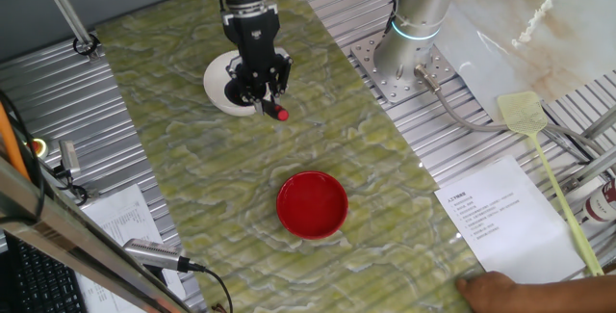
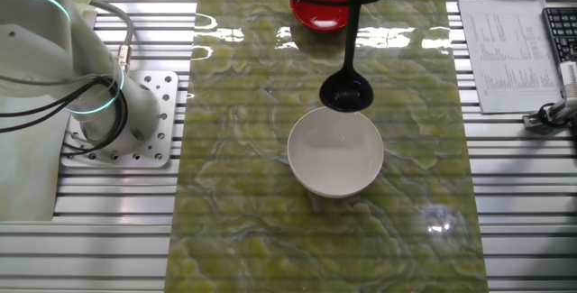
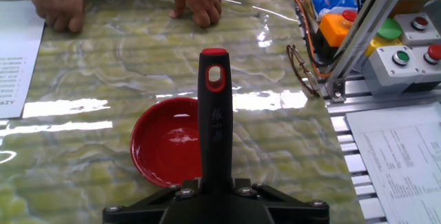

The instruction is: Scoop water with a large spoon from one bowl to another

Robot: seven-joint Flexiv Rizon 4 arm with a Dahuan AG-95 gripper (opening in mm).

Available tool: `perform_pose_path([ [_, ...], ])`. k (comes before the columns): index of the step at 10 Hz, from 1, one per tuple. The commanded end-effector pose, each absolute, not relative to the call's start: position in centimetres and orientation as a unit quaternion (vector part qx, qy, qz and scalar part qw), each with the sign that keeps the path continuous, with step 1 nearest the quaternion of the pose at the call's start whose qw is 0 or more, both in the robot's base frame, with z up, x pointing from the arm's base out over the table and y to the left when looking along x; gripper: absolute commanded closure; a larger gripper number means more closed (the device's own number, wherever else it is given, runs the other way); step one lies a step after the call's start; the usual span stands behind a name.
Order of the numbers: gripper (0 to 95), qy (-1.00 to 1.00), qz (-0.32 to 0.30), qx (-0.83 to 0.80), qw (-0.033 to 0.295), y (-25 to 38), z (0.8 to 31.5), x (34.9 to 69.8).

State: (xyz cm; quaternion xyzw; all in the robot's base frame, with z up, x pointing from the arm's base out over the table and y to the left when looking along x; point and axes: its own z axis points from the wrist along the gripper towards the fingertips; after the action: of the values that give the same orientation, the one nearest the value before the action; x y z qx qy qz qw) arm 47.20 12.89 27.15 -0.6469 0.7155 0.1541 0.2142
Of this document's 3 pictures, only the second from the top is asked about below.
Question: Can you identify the black ladle with red accents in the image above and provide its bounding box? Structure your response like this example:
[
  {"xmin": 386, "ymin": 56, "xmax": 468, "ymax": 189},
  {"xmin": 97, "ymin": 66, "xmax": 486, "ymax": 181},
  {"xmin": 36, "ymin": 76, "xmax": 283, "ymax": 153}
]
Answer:
[{"xmin": 318, "ymin": 0, "xmax": 375, "ymax": 114}]

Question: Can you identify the red bowl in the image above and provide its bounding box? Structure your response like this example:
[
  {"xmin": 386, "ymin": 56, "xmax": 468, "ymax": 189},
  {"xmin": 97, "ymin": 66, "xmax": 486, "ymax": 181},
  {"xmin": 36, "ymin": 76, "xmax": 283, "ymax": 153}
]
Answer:
[{"xmin": 289, "ymin": 0, "xmax": 355, "ymax": 32}]

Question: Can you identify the white bowl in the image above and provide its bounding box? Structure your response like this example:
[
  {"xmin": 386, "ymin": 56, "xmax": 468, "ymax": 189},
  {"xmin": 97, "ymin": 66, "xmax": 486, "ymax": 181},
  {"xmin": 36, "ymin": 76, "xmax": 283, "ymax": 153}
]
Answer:
[{"xmin": 287, "ymin": 105, "xmax": 385, "ymax": 199}]

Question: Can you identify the printed table paper sheet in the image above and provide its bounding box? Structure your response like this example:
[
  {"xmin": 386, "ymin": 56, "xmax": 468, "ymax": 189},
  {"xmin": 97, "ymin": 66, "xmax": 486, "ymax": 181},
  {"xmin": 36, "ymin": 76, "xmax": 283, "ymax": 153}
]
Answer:
[{"xmin": 459, "ymin": 0, "xmax": 564, "ymax": 114}]

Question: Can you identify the black keyboard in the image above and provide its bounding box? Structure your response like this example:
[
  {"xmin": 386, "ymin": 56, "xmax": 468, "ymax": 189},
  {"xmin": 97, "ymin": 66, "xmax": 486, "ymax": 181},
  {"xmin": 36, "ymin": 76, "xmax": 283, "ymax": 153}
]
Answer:
[{"xmin": 542, "ymin": 6, "xmax": 577, "ymax": 64}]

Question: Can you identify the green marble pattern mat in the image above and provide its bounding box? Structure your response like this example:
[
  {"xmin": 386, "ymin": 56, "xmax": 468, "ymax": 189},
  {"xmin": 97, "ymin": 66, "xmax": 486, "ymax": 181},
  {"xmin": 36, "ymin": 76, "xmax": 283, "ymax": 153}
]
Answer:
[{"xmin": 164, "ymin": 0, "xmax": 490, "ymax": 293}]

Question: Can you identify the camera mount with black cable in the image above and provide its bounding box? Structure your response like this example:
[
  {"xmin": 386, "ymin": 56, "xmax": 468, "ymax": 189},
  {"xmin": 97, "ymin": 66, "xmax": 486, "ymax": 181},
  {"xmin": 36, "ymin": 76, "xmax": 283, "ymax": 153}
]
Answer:
[{"xmin": 522, "ymin": 97, "xmax": 577, "ymax": 133}]

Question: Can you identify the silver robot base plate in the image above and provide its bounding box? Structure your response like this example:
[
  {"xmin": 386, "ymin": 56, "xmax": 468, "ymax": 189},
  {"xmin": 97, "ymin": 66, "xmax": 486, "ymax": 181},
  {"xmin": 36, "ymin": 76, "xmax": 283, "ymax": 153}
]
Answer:
[{"xmin": 60, "ymin": 69, "xmax": 180, "ymax": 169}]

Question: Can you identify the grey conduit cable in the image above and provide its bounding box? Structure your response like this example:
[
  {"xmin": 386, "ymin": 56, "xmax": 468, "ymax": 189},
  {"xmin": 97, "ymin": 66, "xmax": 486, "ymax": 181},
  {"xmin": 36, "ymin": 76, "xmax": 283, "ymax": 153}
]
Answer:
[{"xmin": 87, "ymin": 0, "xmax": 135, "ymax": 73}]

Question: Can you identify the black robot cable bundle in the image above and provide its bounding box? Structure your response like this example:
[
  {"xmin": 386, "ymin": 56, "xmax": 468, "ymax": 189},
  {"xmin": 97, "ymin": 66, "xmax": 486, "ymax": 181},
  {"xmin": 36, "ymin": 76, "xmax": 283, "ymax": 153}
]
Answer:
[{"xmin": 0, "ymin": 0, "xmax": 434, "ymax": 159}]

